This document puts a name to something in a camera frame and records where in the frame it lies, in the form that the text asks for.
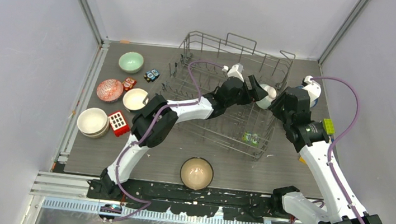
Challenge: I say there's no light green striped bowl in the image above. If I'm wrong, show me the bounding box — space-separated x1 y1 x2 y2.
256 84 277 110

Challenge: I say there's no grey wire dish rack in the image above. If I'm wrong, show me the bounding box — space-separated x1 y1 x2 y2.
150 31 296 160

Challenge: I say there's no dark teal painted bowl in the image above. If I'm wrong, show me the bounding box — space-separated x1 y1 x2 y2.
180 157 214 190

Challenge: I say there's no teal and white bowl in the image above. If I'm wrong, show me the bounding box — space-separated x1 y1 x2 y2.
122 88 149 112

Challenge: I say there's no pale green celadon bowl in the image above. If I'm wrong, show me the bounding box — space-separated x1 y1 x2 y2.
118 52 144 74

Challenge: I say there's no beige bowl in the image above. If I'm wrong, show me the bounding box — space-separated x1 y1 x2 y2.
82 124 110 139
76 108 109 136

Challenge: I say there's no blue floral white bowl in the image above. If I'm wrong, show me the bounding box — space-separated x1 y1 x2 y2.
298 86 322 108

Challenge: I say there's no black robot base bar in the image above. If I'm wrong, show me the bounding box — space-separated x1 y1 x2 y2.
87 171 292 224

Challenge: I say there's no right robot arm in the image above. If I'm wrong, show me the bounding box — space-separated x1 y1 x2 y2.
269 87 383 224

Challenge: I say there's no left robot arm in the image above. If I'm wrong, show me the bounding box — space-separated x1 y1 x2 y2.
100 75 269 200

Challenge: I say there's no green blue toy car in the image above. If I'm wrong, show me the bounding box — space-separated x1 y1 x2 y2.
322 118 336 136

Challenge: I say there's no green owl toy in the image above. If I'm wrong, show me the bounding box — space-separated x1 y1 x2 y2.
242 131 260 146

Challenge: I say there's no yellow toy block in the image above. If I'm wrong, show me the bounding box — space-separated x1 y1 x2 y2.
299 157 307 164

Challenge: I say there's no red owl toy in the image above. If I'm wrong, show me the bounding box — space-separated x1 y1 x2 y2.
122 77 137 91

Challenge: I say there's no red toy block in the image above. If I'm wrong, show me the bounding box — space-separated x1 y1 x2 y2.
108 110 130 137

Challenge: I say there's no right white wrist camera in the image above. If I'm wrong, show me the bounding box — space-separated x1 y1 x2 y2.
301 76 322 108

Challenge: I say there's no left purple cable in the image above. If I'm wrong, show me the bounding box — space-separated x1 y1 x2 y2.
109 51 228 224

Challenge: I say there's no purple cable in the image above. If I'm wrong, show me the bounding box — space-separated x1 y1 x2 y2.
295 74 396 224
109 51 228 224

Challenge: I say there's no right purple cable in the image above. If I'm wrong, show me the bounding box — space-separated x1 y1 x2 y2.
295 74 396 224

